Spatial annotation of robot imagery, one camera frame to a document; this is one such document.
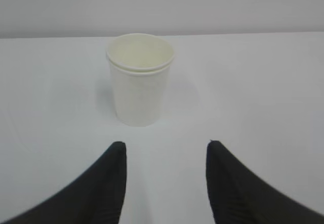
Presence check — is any white paper cup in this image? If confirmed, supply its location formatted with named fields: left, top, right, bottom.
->
left=106, top=33, right=175, bottom=127

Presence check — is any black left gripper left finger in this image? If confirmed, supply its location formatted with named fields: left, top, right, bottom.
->
left=6, top=142, right=126, bottom=223

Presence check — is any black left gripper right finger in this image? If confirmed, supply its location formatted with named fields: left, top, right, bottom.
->
left=206, top=141, right=323, bottom=223

